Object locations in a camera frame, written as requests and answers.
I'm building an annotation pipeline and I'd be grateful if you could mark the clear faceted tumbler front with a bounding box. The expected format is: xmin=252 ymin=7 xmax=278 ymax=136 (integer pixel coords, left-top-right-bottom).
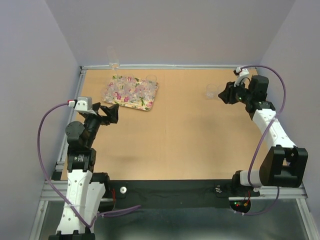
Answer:
xmin=141 ymin=86 xmax=156 ymax=101

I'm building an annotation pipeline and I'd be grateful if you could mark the front aluminium rail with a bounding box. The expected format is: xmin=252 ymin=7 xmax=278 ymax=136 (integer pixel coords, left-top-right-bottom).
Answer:
xmin=40 ymin=179 xmax=308 ymax=201

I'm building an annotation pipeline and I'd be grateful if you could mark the floral patterned tray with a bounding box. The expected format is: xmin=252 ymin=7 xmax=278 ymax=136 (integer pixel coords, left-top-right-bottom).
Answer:
xmin=101 ymin=74 xmax=159 ymax=111

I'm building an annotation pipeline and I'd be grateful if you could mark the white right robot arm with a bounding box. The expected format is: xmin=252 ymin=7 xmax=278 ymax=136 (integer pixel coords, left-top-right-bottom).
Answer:
xmin=218 ymin=75 xmax=308 ymax=195

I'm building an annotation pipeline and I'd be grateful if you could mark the large clear faceted tumbler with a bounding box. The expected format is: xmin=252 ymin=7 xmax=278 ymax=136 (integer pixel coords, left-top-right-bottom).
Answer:
xmin=128 ymin=83 xmax=142 ymax=102

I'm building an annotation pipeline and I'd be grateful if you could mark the tall clear stemmed glass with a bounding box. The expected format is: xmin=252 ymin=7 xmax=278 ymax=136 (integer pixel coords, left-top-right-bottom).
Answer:
xmin=107 ymin=46 xmax=120 ymax=70

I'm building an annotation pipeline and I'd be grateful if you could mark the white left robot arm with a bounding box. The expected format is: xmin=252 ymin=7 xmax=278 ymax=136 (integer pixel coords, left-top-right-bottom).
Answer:
xmin=49 ymin=102 xmax=119 ymax=240

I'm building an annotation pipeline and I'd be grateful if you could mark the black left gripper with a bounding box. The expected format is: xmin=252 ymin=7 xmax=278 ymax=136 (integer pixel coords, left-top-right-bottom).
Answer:
xmin=83 ymin=102 xmax=119 ymax=146

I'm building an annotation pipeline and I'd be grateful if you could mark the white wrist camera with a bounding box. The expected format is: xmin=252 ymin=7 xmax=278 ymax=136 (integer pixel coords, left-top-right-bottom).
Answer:
xmin=67 ymin=96 xmax=93 ymax=112
xmin=233 ymin=66 xmax=250 ymax=87

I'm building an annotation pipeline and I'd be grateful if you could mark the small clear glass behind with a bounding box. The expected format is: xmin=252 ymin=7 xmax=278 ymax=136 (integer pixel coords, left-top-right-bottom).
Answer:
xmin=205 ymin=83 xmax=218 ymax=100

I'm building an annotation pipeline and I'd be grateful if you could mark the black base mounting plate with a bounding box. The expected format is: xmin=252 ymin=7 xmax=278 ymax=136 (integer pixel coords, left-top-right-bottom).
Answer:
xmin=99 ymin=179 xmax=260 ymax=211

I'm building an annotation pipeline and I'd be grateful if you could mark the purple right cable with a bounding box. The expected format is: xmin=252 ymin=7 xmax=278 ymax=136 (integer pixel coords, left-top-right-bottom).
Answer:
xmin=241 ymin=65 xmax=287 ymax=216

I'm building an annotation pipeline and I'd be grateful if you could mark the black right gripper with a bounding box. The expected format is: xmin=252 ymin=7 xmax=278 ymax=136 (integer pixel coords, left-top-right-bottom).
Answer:
xmin=216 ymin=78 xmax=252 ymax=105

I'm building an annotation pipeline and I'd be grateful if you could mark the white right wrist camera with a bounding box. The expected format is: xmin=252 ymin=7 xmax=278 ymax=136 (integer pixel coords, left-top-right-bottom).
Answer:
xmin=233 ymin=66 xmax=250 ymax=87

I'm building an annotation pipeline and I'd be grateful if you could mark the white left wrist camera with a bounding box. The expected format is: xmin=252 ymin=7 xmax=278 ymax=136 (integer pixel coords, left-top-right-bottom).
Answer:
xmin=67 ymin=96 xmax=93 ymax=112

